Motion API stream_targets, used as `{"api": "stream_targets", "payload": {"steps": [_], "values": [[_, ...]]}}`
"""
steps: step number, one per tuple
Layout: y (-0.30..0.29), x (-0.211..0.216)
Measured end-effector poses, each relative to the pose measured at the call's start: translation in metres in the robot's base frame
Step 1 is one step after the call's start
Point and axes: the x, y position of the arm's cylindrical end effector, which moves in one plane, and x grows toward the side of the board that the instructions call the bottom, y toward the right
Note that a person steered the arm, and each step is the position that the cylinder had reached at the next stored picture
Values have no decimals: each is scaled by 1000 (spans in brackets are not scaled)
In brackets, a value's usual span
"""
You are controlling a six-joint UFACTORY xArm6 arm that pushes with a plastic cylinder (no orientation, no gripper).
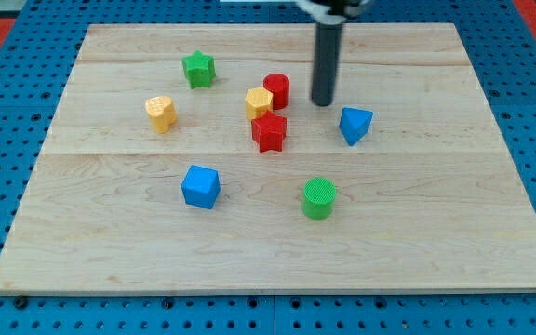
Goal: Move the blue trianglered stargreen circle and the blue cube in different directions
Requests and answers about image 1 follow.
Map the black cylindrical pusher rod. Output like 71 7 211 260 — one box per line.
311 23 342 107

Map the red star block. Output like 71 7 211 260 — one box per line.
251 112 288 153

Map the blue triangle block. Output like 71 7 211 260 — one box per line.
339 107 374 146

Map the red cylinder block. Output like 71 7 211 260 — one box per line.
262 73 290 110

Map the green star block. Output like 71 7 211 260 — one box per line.
181 50 216 89

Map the green cylinder block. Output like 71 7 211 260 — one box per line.
301 177 337 220

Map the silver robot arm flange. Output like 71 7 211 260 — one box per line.
295 0 375 25

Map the blue cube block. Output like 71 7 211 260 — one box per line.
181 165 221 209

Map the yellow hexagon block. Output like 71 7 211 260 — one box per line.
245 87 274 120

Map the yellow heart block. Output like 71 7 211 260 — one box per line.
144 96 178 134

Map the light wooden board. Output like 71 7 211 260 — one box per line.
0 23 536 296

